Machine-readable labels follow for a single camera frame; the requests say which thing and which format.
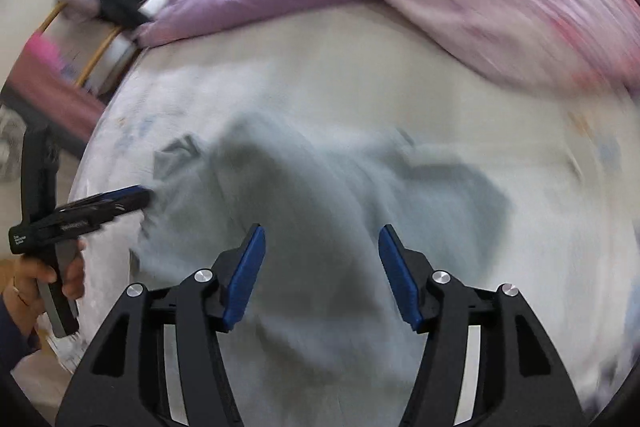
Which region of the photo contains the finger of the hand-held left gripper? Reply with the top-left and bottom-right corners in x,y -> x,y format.
56,187 -> 152,216
65,197 -> 151,229

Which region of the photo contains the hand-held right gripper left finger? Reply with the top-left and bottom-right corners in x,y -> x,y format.
55,223 -> 266,427

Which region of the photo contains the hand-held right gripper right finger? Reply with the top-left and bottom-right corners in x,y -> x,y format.
377,223 -> 591,427

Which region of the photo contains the grey garment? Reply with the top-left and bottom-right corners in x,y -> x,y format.
130,117 -> 516,408

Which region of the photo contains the person's left forearm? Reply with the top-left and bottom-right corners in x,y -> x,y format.
0,292 -> 43,375

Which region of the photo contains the person's left hand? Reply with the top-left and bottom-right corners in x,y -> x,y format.
12,239 -> 87,308

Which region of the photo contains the white fan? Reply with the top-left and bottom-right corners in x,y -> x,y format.
0,107 -> 23,180

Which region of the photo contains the pink striped towel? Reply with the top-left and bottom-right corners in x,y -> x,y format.
10,32 -> 107,148

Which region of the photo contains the bed with pale floral sheet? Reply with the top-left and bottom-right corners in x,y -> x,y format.
65,2 -> 640,427

